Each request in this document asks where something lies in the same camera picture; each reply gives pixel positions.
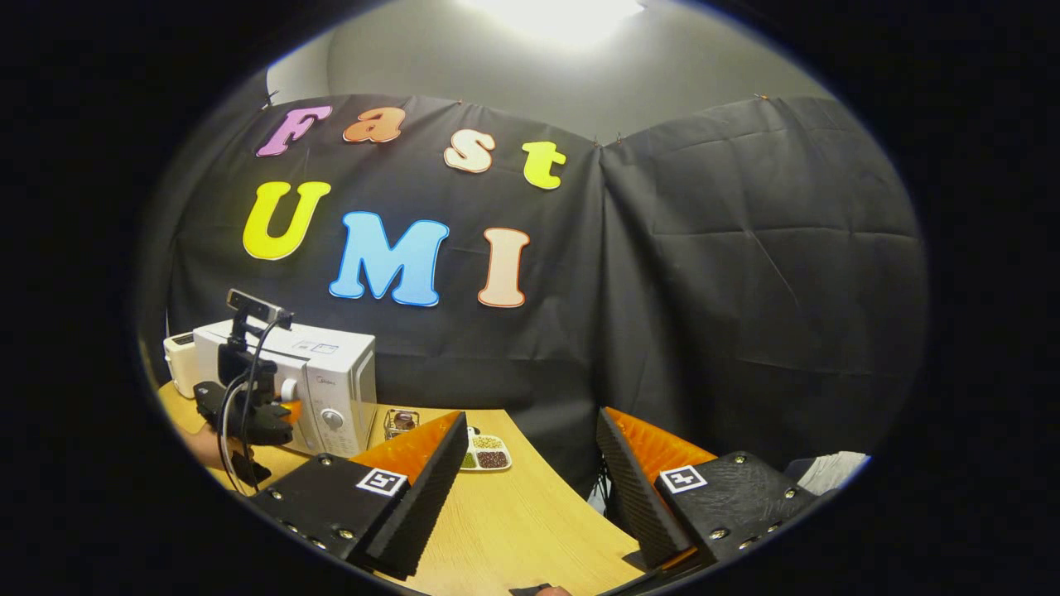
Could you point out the small clear square jar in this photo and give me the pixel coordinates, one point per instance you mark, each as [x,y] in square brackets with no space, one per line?
[402,424]

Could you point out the white toaster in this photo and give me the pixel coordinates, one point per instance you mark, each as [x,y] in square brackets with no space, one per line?
[178,364]

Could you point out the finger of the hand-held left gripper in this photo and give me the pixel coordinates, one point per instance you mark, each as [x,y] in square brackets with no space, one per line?
[290,414]

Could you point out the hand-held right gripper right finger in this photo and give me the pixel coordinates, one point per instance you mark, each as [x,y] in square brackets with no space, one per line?
[633,488]

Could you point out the ceiling light panel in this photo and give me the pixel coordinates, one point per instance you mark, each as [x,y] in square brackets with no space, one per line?
[559,16]

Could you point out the white cloth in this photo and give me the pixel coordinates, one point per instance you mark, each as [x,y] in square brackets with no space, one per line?
[832,472]

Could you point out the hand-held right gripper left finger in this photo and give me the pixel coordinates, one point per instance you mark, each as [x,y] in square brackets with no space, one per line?
[431,488]

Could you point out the black backdrop cloth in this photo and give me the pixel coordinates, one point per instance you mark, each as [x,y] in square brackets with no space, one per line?
[745,290]

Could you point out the white microwave oven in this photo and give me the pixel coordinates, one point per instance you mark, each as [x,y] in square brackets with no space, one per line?
[331,372]

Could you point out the white divided dish with beans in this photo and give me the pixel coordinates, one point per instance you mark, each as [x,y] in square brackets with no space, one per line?
[489,454]

